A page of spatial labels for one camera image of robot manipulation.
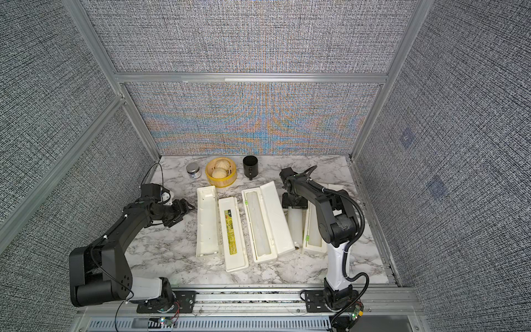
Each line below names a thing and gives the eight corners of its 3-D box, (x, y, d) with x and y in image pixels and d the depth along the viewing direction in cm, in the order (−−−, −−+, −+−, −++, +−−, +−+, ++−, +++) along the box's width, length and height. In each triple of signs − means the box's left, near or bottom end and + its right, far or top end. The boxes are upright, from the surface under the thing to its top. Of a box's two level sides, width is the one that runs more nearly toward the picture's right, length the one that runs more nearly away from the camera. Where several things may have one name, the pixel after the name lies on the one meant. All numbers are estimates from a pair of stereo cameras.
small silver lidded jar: (187, 179, 112) (184, 172, 107) (191, 167, 117) (188, 160, 113) (199, 179, 112) (197, 172, 107) (202, 167, 117) (200, 160, 113)
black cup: (243, 181, 110) (241, 171, 103) (244, 165, 117) (243, 154, 111) (258, 181, 110) (257, 171, 103) (258, 165, 117) (258, 154, 111)
